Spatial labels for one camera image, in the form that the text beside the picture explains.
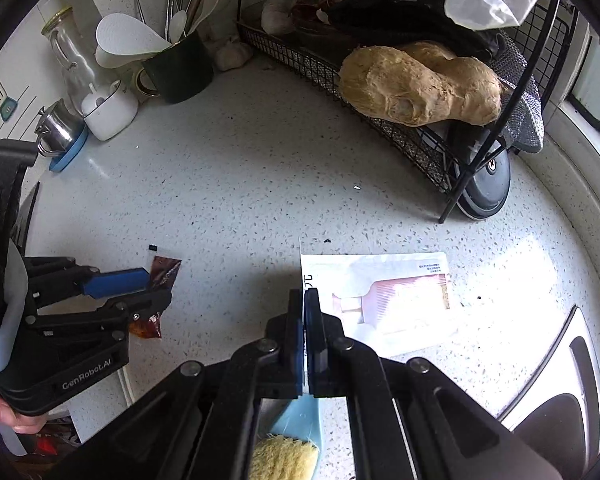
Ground black knitted cloth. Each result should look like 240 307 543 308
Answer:
326 0 503 61

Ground grey steel mesh scrubber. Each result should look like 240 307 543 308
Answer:
482 30 546 156

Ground black wire rack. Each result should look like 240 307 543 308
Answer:
236 0 581 225

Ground person's left hand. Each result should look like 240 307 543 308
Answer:
0 392 48 433

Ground black round disc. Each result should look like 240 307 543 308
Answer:
452 125 512 221

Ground brown sauce packet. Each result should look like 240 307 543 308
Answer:
127 255 182 341

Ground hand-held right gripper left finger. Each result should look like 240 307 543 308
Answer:
45 287 307 480

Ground window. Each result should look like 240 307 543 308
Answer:
555 10 600 136

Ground kitchen wall decal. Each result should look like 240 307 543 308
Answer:
0 65 31 141

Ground small steel oil pot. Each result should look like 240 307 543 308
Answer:
34 99 83 157

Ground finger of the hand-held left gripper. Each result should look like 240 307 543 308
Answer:
22 256 153 307
25 290 173 335

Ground small white spoon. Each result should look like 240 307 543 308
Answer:
169 9 189 43

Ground dark utensil mug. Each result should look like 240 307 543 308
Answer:
135 30 216 106

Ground large dotted white rice paddle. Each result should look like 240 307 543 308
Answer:
95 12 172 56

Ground white condiment jar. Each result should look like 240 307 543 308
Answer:
80 80 140 142

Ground ginger root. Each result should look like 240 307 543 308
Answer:
339 41 506 128

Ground dried red peppers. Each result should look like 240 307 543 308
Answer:
292 0 333 25

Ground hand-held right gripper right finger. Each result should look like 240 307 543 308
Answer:
304 287 567 480

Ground blue saucer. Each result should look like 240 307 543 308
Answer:
47 122 90 173

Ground garlic bulb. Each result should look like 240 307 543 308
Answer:
260 0 297 33
214 37 254 72

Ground glass carafe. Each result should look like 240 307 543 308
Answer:
41 6 106 111

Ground white and pink envelope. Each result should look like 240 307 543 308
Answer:
299 237 460 358

